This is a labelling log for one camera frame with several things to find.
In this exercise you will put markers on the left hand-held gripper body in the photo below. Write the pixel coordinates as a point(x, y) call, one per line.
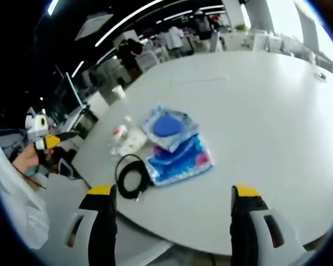
point(36, 126)

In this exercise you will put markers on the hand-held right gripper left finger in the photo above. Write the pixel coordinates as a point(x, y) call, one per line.
point(102, 232)

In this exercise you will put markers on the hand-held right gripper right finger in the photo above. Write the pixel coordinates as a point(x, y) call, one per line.
point(245, 232)

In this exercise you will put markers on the clear plastic bottle red label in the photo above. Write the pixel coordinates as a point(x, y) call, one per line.
point(119, 135)

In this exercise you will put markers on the small white box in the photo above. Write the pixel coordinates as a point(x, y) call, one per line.
point(133, 141)

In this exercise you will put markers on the blue pink printed packet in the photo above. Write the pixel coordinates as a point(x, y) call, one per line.
point(180, 163)

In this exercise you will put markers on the packet with blue round pad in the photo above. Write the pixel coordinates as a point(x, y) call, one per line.
point(169, 127)

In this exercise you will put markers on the person's left hand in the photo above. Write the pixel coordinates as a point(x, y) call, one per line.
point(30, 159)

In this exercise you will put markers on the white cup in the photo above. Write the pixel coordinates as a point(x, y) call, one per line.
point(118, 92)

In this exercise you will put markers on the white round table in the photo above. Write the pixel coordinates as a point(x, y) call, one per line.
point(252, 133)

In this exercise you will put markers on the small dark table fitting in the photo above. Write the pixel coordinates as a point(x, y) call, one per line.
point(319, 75)

